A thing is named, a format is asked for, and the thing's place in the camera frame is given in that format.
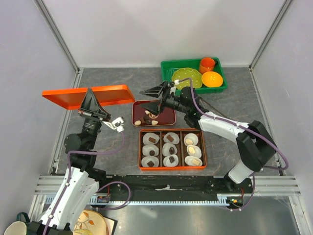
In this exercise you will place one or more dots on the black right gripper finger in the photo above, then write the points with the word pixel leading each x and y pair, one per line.
pixel 155 91
pixel 154 107

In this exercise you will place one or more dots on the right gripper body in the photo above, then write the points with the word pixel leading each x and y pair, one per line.
pixel 168 101

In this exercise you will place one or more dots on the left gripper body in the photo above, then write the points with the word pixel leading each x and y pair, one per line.
pixel 89 115

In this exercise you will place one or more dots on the dark red lacquer tray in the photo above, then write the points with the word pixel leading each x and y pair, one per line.
pixel 168 117

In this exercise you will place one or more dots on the metal serving tongs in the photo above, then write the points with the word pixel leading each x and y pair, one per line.
pixel 212 108

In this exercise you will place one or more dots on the brown bar chocolate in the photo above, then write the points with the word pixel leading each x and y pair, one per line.
pixel 152 140

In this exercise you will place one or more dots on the white oval chocolate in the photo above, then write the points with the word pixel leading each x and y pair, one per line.
pixel 191 150
pixel 188 142

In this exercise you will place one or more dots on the dark brown square chocolate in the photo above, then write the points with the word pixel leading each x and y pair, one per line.
pixel 172 160

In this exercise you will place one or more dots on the white rectangular chocolate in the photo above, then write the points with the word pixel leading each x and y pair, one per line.
pixel 195 162

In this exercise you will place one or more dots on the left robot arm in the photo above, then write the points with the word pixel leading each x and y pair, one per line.
pixel 81 179

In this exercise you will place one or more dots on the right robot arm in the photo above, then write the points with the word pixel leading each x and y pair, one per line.
pixel 255 145

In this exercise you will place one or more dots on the white round chocolate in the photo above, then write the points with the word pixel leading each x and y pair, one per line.
pixel 137 123

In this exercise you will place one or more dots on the orange chocolate box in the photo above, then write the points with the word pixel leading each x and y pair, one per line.
pixel 181 147

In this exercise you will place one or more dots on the green plastic bin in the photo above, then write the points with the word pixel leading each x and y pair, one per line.
pixel 169 67

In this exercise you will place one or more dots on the yellow-green dotted plate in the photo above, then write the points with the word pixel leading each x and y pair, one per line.
pixel 184 73

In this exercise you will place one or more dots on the white paper cup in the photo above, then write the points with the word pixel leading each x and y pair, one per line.
pixel 147 148
pixel 167 163
pixel 146 159
pixel 166 147
pixel 198 152
pixel 175 137
pixel 150 135
pixel 188 161
pixel 192 137

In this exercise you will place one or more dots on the orange bowl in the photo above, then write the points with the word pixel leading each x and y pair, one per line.
pixel 212 79

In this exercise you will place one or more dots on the orange cup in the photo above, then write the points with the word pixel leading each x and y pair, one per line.
pixel 206 64

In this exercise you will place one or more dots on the floral decorated plate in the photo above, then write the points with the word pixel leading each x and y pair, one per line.
pixel 90 223

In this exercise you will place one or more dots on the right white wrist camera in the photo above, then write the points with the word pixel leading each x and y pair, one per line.
pixel 172 88

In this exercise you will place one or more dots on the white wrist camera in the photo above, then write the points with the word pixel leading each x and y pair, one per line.
pixel 117 124
pixel 172 88

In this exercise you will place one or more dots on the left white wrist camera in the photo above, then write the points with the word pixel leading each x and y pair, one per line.
pixel 117 124

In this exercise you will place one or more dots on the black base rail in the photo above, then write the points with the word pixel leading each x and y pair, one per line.
pixel 169 188

